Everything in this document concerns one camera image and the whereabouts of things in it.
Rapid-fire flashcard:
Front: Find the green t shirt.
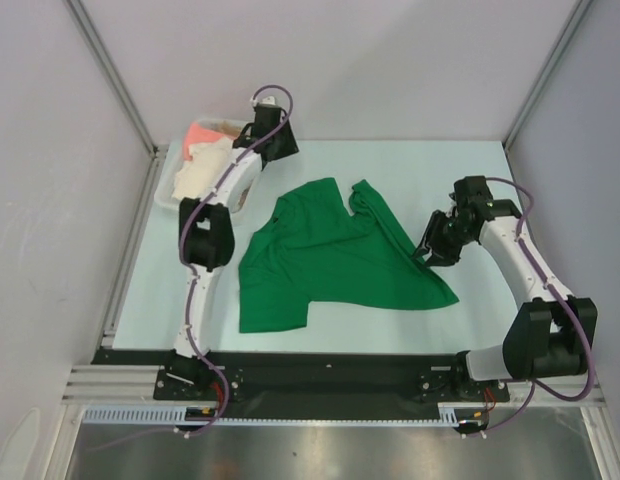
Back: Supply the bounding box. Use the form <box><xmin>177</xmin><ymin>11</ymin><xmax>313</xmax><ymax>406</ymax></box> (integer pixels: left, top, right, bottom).
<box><xmin>238</xmin><ymin>178</ymin><xmax>459</xmax><ymax>334</ymax></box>

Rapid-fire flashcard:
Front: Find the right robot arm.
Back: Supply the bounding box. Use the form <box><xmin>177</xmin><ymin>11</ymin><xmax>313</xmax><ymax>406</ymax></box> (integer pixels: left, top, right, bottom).
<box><xmin>413</xmin><ymin>176</ymin><xmax>598</xmax><ymax>402</ymax></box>

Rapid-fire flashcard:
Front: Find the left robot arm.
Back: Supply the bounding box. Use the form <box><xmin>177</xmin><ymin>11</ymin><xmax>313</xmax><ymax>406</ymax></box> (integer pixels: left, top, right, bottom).
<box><xmin>166</xmin><ymin>104</ymin><xmax>458</xmax><ymax>400</ymax></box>

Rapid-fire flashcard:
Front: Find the brown t shirt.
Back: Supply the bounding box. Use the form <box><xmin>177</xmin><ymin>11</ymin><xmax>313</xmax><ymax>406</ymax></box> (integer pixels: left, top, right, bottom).
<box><xmin>211</xmin><ymin>120</ymin><xmax>243</xmax><ymax>140</ymax></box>

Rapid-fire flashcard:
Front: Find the pink t shirt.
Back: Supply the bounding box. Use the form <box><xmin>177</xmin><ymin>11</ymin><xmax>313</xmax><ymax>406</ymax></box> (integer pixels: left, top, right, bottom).
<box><xmin>182</xmin><ymin>122</ymin><xmax>225</xmax><ymax>161</ymax></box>

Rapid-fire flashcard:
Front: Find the cream t shirt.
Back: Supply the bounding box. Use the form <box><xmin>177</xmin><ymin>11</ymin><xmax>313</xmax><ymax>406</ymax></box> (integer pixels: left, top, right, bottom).
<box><xmin>172</xmin><ymin>137</ymin><xmax>232</xmax><ymax>201</ymax></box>

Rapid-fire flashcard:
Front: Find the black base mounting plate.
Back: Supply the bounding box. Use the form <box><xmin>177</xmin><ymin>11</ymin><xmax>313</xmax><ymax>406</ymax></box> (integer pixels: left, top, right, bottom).
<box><xmin>92</xmin><ymin>348</ymin><xmax>514</xmax><ymax>403</ymax></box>

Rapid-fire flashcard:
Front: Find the white plastic basket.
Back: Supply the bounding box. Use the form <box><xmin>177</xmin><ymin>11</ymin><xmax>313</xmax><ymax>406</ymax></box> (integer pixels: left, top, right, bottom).
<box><xmin>154</xmin><ymin>118</ymin><xmax>261</xmax><ymax>221</ymax></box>

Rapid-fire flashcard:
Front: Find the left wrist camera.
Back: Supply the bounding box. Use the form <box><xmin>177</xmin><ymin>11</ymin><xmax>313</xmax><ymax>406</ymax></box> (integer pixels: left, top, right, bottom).
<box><xmin>250</xmin><ymin>95</ymin><xmax>278</xmax><ymax>108</ymax></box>

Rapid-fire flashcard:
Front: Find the left vertical aluminium post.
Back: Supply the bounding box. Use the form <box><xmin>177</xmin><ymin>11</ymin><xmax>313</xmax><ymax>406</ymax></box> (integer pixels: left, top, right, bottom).
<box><xmin>64</xmin><ymin>0</ymin><xmax>164</xmax><ymax>159</ymax></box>

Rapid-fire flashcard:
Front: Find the vertical aluminium post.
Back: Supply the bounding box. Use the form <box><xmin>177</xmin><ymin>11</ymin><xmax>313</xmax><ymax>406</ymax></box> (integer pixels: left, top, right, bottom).
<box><xmin>64</xmin><ymin>0</ymin><xmax>164</xmax><ymax>159</ymax></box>
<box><xmin>502</xmin><ymin>0</ymin><xmax>596</xmax><ymax>151</ymax></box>

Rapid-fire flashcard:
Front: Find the slotted grey cable duct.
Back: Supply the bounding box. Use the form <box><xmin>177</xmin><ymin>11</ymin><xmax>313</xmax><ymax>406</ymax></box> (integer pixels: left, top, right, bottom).
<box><xmin>83</xmin><ymin>404</ymin><xmax>486</xmax><ymax>428</ymax></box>

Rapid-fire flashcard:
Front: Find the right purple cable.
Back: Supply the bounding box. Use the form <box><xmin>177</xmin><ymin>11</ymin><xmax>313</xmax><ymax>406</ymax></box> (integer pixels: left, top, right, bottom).
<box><xmin>459</xmin><ymin>177</ymin><xmax>599</xmax><ymax>439</ymax></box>

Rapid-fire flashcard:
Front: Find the purple cable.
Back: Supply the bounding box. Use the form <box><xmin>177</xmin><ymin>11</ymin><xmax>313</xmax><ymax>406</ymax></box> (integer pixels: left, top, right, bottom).
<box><xmin>459</xmin><ymin>177</ymin><xmax>599</xmax><ymax>439</ymax></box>
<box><xmin>87</xmin><ymin>85</ymin><xmax>295</xmax><ymax>451</ymax></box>

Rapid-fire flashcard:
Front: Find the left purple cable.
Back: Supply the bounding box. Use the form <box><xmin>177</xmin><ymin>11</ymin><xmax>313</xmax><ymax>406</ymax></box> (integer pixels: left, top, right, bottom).
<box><xmin>87</xmin><ymin>85</ymin><xmax>295</xmax><ymax>451</ymax></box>

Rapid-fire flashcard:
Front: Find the right vertical aluminium post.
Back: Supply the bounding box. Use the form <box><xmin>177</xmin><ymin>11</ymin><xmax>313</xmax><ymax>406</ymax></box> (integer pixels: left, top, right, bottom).
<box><xmin>502</xmin><ymin>0</ymin><xmax>596</xmax><ymax>151</ymax></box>

